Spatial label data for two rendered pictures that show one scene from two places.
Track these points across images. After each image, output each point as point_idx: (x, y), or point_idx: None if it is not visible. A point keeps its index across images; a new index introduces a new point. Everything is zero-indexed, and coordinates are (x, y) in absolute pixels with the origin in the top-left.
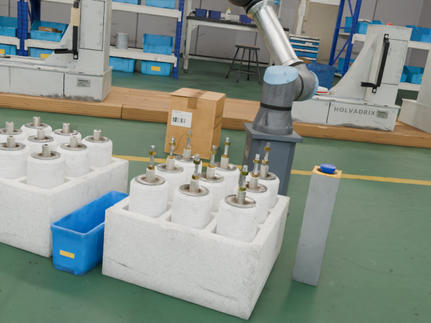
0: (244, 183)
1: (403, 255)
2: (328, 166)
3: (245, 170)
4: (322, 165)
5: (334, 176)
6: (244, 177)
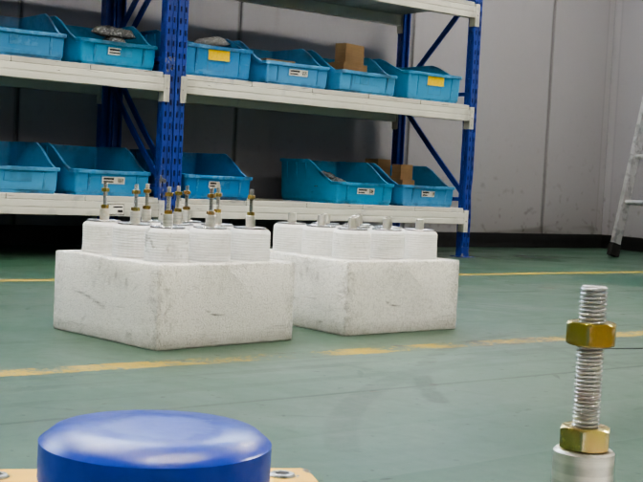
0: (573, 400)
1: None
2: (144, 420)
3: (579, 313)
4: (229, 419)
5: (30, 470)
6: (578, 361)
